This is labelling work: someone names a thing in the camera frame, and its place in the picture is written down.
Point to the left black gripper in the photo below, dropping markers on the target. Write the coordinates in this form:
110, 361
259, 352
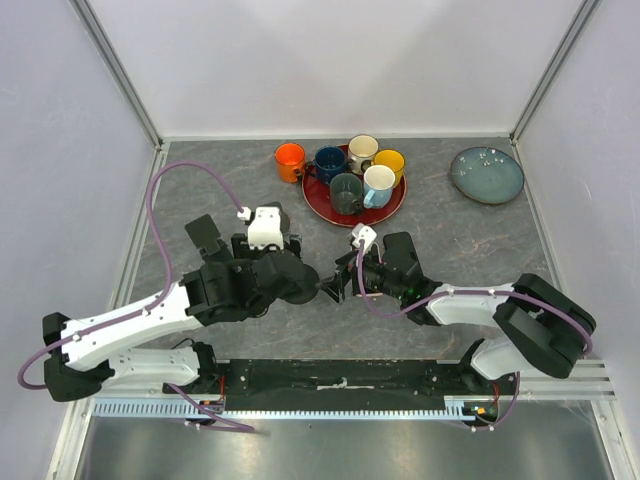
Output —
242, 251

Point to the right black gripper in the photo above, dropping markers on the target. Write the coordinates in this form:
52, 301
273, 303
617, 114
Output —
335, 286

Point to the black round-base phone stand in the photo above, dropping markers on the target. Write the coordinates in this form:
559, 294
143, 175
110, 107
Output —
304, 289

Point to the black phone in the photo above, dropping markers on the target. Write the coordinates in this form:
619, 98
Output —
400, 256

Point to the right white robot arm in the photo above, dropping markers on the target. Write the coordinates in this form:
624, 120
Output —
541, 328

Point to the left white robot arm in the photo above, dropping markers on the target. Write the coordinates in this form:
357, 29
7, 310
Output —
233, 284

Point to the grey stand on wooden base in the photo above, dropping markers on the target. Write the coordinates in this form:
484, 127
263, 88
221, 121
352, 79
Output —
284, 217

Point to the black folding phone stand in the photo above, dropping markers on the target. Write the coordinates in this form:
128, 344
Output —
207, 240

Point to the red round tray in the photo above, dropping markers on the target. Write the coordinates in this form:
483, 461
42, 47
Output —
317, 197

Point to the grey glass mug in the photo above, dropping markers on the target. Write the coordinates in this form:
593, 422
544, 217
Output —
346, 194

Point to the light blue white mug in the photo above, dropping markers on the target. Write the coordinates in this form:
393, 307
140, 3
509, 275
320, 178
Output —
378, 181

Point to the orange mug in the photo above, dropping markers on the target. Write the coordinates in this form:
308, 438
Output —
290, 160

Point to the dark blue mug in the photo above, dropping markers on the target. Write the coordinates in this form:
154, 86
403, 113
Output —
328, 162

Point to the yellow mug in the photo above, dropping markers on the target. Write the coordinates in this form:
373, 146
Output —
394, 160

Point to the white speckled mug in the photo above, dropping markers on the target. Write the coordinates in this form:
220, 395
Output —
361, 151

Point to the blue ceramic plate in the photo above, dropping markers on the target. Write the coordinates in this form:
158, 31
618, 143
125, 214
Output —
487, 175

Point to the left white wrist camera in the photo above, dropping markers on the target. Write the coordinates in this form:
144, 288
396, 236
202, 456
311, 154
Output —
263, 227

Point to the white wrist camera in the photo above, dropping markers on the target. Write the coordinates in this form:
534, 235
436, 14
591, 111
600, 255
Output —
263, 227
362, 236

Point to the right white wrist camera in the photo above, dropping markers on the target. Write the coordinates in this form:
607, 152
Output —
362, 236

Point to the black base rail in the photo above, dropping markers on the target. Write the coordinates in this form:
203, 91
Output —
343, 383

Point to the slotted cable duct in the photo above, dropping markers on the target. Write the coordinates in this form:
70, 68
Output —
178, 408

